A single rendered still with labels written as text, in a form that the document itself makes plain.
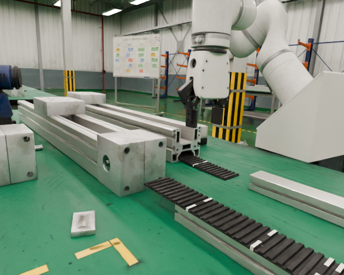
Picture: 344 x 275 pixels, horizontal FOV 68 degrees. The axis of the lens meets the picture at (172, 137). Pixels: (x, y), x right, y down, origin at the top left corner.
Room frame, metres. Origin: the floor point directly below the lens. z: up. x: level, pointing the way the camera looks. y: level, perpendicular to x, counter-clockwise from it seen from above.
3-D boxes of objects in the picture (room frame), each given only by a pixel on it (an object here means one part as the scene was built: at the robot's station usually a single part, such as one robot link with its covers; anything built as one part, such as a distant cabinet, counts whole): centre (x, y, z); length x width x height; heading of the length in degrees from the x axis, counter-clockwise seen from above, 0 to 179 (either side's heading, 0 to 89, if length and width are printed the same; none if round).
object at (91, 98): (1.12, 0.38, 0.87); 0.16 x 0.11 x 0.07; 41
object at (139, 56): (6.55, 0.97, 0.97); 1.51 x 0.50 x 1.95; 59
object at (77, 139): (0.81, 0.37, 0.82); 0.80 x 0.10 x 0.09; 41
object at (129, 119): (0.93, 0.22, 0.82); 0.80 x 0.10 x 0.09; 41
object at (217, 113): (0.62, -0.12, 0.91); 0.03 x 0.03 x 0.07; 40
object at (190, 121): (0.55, -0.03, 0.91); 0.03 x 0.03 x 0.07; 40
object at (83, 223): (0.31, 0.12, 0.78); 0.05 x 0.03 x 0.01; 18
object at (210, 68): (0.58, -0.07, 1.00); 0.10 x 0.07 x 0.11; 130
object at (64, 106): (0.81, 0.37, 0.87); 0.16 x 0.11 x 0.07; 41
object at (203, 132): (0.80, -0.05, 0.81); 0.10 x 0.08 x 0.06; 131
